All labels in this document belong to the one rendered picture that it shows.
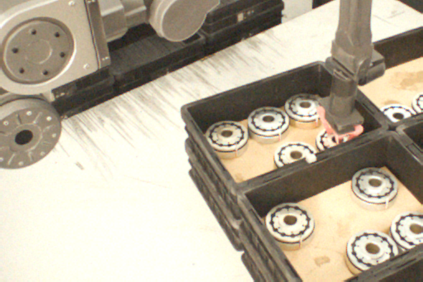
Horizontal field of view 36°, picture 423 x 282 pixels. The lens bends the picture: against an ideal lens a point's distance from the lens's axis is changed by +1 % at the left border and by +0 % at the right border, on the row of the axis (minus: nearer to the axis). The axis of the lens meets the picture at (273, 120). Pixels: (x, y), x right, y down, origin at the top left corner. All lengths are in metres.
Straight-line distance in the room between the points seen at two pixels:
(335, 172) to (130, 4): 0.72
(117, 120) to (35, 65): 1.04
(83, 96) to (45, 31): 1.53
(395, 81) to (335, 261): 0.63
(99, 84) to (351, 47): 1.25
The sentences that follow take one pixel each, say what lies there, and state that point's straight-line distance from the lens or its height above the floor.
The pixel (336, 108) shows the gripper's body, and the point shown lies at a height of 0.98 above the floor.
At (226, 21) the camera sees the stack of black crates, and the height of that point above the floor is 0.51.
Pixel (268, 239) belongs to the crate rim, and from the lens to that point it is 1.23.
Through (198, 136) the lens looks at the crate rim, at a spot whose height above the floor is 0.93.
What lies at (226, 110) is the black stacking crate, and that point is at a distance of 1.57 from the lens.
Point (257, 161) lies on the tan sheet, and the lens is 1.51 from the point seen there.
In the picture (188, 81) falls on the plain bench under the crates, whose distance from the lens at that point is 1.96.
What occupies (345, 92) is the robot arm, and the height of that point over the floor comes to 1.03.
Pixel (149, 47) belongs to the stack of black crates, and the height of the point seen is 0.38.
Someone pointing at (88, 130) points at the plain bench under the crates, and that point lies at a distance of 1.84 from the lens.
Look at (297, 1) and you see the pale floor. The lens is 3.67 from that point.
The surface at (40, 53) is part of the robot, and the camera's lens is 0.83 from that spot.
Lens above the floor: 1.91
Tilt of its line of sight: 42 degrees down
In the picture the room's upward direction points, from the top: 1 degrees clockwise
